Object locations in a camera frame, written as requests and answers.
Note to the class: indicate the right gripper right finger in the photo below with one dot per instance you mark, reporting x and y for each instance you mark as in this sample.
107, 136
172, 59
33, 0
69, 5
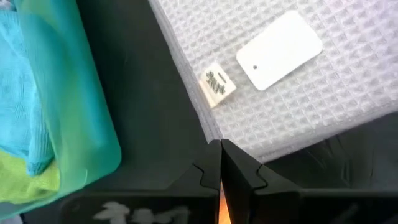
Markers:
242, 177

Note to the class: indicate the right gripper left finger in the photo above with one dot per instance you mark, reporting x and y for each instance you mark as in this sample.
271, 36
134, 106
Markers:
208, 174

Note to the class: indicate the orange microfiber towel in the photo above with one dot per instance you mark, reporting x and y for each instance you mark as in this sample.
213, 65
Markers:
224, 208

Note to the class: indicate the grey microfiber towel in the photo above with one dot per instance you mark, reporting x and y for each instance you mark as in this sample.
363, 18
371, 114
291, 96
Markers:
311, 109

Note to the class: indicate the green microfiber towel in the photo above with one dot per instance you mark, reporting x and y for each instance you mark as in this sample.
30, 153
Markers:
21, 183

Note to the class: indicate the teal microfiber towel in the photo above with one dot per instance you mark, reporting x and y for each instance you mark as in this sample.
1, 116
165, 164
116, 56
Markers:
18, 93

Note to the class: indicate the teal plastic tray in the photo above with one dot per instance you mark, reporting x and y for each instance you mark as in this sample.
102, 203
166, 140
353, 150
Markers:
77, 109

